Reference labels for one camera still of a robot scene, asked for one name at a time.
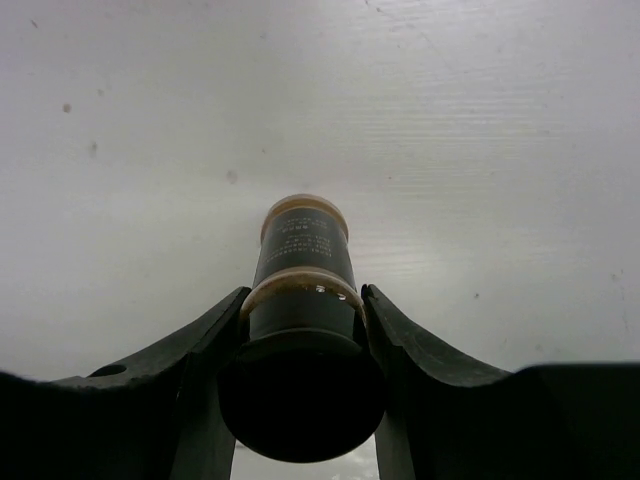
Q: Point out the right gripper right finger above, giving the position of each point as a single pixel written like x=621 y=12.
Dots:
x=451 y=416

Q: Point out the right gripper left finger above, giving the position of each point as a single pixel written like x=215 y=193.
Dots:
x=152 y=415

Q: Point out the black-lid spice jar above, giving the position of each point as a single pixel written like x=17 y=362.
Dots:
x=303 y=386

